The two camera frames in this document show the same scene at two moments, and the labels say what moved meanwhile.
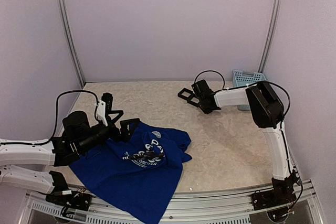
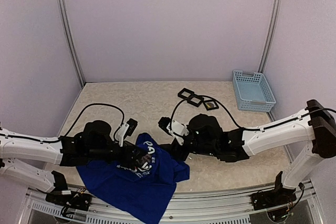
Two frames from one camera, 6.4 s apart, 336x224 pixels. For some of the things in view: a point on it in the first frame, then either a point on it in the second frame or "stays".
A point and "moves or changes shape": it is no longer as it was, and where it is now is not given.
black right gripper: x=206 y=111 to x=173 y=150
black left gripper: x=125 y=135 to x=127 y=157
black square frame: x=189 y=100 stays
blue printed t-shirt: x=134 y=178 moves or changes shape
